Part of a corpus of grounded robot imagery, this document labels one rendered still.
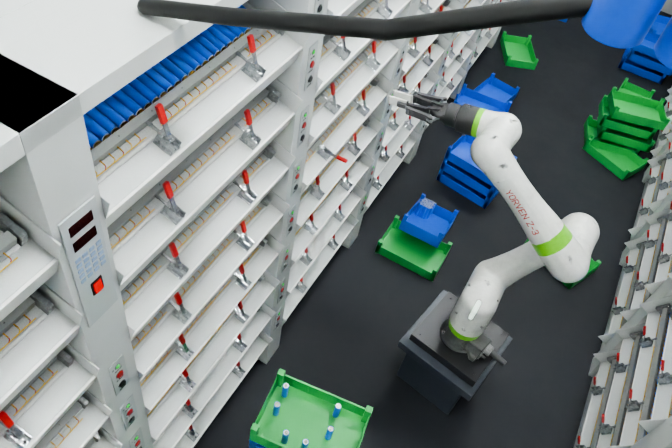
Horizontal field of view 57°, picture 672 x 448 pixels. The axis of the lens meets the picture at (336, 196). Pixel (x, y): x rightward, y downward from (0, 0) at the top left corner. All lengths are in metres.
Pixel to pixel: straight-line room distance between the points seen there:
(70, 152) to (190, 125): 0.32
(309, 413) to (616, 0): 1.56
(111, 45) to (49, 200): 0.23
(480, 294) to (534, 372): 0.70
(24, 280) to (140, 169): 0.26
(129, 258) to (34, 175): 0.39
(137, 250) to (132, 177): 0.19
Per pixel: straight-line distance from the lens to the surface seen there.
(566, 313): 3.06
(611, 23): 0.65
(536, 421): 2.72
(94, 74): 0.89
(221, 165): 1.35
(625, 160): 4.00
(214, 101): 1.21
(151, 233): 1.24
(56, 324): 1.15
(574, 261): 1.95
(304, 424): 1.94
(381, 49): 2.10
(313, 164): 1.91
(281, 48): 1.37
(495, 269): 2.28
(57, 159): 0.88
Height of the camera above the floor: 2.27
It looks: 47 degrees down
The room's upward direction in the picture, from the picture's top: 12 degrees clockwise
